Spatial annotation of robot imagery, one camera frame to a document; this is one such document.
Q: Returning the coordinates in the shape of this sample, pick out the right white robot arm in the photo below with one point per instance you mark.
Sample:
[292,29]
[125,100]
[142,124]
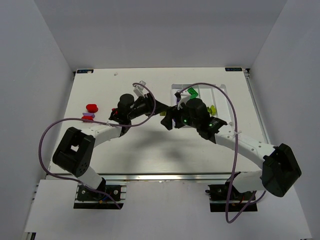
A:
[278,167]

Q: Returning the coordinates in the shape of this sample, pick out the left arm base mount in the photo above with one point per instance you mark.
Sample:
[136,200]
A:
[86,199]

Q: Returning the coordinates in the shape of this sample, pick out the lime small lego brick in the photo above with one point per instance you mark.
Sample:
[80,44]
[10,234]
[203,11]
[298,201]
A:
[212,110]

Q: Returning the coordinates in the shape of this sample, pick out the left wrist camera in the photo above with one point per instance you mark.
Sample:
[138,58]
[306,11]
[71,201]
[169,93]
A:
[139,88]

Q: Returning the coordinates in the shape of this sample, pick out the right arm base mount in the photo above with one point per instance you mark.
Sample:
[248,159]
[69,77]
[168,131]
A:
[217,194]

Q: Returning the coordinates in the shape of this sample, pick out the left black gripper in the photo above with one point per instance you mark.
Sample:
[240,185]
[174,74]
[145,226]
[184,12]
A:
[151,104]

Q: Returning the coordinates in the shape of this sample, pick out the white divided tray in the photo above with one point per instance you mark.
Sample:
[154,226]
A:
[210,96]

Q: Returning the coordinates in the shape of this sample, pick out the purple curved lego brick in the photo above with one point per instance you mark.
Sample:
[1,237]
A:
[88,114]

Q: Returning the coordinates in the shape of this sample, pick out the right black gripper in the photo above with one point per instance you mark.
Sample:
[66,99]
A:
[175,118]

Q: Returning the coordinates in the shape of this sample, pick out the red curved lego brick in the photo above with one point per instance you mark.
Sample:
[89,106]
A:
[87,118]

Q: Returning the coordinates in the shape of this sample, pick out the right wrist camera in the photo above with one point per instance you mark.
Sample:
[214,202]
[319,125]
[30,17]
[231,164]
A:
[183,98]

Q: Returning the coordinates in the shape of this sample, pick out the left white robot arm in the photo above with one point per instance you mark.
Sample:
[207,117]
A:
[75,150]

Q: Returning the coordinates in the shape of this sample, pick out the red rounded lego brick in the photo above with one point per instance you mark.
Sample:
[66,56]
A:
[92,108]

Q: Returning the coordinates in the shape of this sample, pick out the blue table sticker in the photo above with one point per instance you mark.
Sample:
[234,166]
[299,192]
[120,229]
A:
[233,69]
[84,71]

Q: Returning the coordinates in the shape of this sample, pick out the left blue table sticker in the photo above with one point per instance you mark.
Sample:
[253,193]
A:
[84,71]

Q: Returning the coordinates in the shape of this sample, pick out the right blue table sticker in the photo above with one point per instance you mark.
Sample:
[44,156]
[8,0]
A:
[233,69]

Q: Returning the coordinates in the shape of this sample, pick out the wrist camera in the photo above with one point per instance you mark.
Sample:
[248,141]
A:
[139,88]
[183,98]

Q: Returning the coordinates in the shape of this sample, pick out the green lego plate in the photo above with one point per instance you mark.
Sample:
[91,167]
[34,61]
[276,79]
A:
[193,93]

